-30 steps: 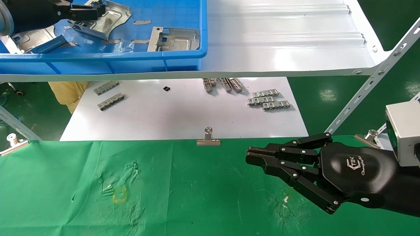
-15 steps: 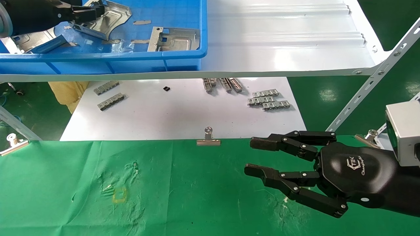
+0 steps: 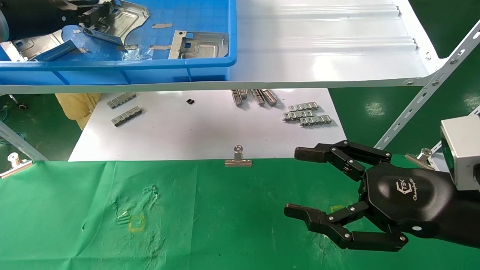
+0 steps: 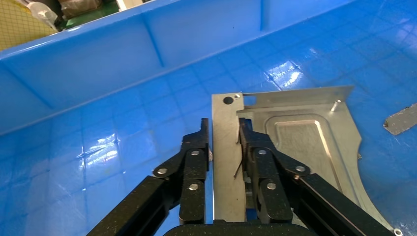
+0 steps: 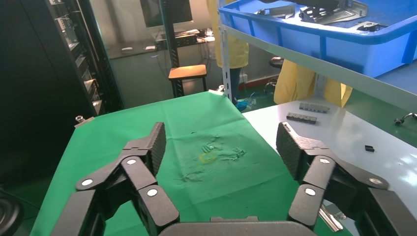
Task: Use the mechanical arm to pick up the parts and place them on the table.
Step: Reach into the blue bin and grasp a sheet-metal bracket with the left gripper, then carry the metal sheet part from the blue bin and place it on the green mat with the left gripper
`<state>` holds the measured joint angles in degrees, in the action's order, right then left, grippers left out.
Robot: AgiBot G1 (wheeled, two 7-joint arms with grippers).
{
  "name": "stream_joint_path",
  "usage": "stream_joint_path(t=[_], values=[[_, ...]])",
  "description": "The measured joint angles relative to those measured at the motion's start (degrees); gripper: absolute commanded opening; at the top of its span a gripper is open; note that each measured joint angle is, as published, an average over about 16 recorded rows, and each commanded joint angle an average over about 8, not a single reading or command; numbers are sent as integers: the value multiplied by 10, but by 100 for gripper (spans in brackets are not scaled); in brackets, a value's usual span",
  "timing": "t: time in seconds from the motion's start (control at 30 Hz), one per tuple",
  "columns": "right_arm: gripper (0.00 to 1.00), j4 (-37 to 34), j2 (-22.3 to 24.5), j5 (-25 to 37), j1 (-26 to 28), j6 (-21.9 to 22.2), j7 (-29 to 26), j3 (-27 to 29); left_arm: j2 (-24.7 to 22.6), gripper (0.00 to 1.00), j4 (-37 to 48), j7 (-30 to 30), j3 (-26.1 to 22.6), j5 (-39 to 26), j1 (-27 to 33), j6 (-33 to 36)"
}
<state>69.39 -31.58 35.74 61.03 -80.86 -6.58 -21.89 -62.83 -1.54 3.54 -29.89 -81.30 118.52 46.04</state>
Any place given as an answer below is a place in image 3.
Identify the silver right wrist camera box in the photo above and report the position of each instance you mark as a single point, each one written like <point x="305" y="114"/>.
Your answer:
<point x="465" y="150"/>

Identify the white flat board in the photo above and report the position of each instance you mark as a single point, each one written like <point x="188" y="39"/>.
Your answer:
<point x="195" y="127"/>

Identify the grey metal rail piece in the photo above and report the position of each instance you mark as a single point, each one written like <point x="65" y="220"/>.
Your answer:
<point x="258" y="97"/>
<point x="237" y="97"/>
<point x="270" y="97"/>

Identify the small black part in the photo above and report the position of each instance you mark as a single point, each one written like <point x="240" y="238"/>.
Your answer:
<point x="190" y="101"/>

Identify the blue plastic bin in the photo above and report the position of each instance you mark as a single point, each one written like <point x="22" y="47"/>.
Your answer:
<point x="210" y="71"/>

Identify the white ribbed shelf board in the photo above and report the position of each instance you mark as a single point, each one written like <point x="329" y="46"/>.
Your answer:
<point x="318" y="56"/>

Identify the green table cloth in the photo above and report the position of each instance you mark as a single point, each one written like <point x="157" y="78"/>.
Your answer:
<point x="195" y="217"/>

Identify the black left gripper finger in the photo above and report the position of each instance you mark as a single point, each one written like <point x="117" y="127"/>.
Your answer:
<point x="80" y="2"/>
<point x="95" y="15"/>

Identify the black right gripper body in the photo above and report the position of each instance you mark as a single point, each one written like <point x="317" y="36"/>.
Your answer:
<point x="405" y="195"/>

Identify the silver binder clip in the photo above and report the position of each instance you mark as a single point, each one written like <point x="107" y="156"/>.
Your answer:
<point x="238" y="162"/>
<point x="15" y="160"/>
<point x="424" y="153"/>

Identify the stamped sheet metal part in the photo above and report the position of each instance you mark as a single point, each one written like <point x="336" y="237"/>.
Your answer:
<point x="202" y="48"/>
<point x="37" y="48"/>
<point x="125" y="22"/>

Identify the black caster wheel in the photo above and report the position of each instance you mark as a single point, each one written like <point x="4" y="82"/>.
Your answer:
<point x="22" y="106"/>

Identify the yellow bag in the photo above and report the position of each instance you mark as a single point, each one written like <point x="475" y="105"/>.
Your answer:
<point x="77" y="107"/>

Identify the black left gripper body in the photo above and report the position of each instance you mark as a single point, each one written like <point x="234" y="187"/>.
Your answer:
<point x="41" y="17"/>

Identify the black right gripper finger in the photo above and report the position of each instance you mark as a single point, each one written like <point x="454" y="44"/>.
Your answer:
<point x="315" y="219"/>
<point x="315" y="153"/>

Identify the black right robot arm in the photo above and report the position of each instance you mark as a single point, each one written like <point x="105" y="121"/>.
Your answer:
<point x="467" y="215"/>

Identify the grey metal clip strip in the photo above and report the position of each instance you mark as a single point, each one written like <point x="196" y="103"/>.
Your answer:
<point x="315" y="120"/>
<point x="126" y="116"/>
<point x="296" y="115"/>
<point x="303" y="107"/>
<point x="120" y="100"/>

